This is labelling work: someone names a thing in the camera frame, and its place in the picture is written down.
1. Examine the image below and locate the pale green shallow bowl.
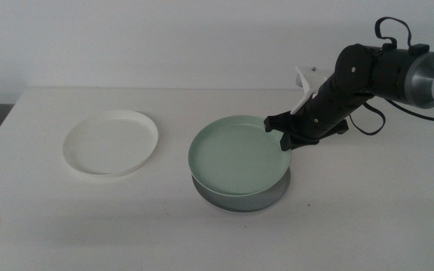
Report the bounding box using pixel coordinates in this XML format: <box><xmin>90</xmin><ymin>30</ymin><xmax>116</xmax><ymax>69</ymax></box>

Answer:
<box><xmin>188</xmin><ymin>114</ymin><xmax>292</xmax><ymax>197</ymax></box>

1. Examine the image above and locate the grey shallow bowl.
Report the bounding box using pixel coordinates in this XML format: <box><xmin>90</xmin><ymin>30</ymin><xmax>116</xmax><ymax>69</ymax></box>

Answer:
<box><xmin>191</xmin><ymin>167</ymin><xmax>292</xmax><ymax>214</ymax></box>

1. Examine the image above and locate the white shallow bowl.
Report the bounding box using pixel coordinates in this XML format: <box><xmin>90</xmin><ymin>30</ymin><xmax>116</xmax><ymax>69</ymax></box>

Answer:
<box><xmin>62</xmin><ymin>109</ymin><xmax>160</xmax><ymax>178</ymax></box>

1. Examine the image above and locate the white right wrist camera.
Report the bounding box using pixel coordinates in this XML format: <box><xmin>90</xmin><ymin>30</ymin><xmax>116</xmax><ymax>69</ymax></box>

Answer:
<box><xmin>290</xmin><ymin>66</ymin><xmax>333</xmax><ymax>116</ymax></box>

